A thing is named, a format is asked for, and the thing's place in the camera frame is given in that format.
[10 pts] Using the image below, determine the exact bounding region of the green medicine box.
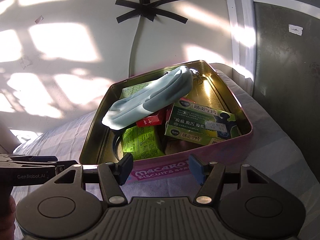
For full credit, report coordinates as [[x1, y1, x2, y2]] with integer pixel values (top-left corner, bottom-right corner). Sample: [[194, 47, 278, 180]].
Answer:
[[165, 98, 241, 146]]

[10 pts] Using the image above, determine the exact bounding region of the white door frame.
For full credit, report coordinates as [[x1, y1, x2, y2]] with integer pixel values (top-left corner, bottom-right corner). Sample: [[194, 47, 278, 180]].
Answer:
[[226, 0, 257, 95]]

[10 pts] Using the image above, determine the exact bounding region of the light teal zipper pouch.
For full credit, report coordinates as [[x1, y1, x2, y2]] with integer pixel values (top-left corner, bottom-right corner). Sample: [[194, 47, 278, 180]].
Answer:
[[101, 66, 199, 130]]

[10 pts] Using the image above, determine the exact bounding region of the red cigarette pack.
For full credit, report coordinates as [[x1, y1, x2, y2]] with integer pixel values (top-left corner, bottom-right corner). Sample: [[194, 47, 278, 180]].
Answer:
[[136, 109, 165, 127]]

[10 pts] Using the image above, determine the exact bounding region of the green wet wipes pack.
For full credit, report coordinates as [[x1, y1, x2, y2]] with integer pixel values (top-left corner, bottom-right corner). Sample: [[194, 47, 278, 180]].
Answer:
[[121, 126, 165, 160]]

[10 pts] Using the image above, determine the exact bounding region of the pink macaron biscuit tin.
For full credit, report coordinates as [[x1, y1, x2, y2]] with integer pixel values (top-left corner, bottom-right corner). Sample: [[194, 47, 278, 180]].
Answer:
[[79, 60, 253, 183]]

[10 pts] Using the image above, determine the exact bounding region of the white power cable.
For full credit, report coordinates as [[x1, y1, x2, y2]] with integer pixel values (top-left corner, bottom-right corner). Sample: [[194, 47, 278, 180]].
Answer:
[[127, 16, 143, 77]]

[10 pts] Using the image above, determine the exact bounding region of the black tape cross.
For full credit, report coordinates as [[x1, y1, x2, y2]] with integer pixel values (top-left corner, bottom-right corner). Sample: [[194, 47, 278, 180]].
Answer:
[[115, 0, 188, 24]]

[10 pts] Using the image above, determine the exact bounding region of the green toothpaste box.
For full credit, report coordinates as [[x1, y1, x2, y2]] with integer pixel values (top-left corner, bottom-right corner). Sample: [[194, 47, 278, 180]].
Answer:
[[119, 81, 151, 100]]

